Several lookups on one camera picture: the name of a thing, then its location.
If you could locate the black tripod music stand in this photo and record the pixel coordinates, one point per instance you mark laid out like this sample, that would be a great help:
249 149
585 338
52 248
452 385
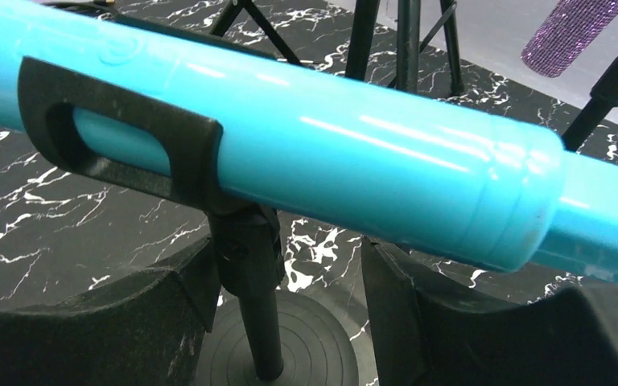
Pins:
408 48

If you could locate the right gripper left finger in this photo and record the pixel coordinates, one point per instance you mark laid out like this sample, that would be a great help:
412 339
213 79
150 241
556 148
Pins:
146 328

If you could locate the black round-base mic stand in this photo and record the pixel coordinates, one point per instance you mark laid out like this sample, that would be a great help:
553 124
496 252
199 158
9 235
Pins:
604 98
263 336

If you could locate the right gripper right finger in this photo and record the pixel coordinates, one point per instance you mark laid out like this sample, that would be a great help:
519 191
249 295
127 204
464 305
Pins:
428 329

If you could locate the purple glitter microphone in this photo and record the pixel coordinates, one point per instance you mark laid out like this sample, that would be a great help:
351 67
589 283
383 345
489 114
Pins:
565 33

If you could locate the blue toy microphone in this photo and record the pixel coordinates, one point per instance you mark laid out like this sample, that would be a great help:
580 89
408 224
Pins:
481 189

